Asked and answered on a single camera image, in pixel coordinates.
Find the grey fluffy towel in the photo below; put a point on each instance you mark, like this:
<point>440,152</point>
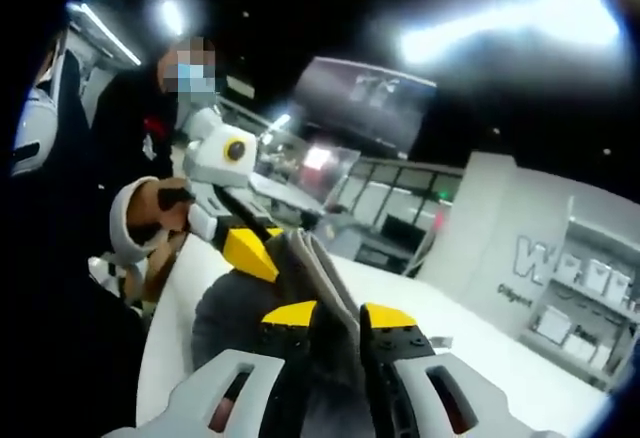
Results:
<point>235,308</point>

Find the person's left hand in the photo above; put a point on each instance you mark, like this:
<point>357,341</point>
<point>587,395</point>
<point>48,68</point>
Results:
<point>147,198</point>

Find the side desk with black legs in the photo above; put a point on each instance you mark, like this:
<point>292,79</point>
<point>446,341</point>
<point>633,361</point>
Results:
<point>285,190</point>

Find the person's black jacket torso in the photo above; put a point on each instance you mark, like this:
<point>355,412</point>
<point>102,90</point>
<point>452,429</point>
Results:
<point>115,128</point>

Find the black background monitor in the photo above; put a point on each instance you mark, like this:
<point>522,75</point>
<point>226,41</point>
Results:
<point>402,226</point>

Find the large hanging display screen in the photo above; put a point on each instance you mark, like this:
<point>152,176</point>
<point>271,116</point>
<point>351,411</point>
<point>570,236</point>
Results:
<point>365,103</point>

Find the row of white storage bins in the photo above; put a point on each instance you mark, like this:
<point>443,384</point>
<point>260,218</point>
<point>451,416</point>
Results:
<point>555,323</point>

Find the white chest device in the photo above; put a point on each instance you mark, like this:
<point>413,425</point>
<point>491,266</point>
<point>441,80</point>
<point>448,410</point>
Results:
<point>35,128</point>

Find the grey metal shelf rack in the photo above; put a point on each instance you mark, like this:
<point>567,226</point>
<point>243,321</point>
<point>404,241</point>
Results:
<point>600,308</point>

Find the long ceiling light strip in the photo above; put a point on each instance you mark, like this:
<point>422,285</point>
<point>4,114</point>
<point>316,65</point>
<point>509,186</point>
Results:
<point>500,33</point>

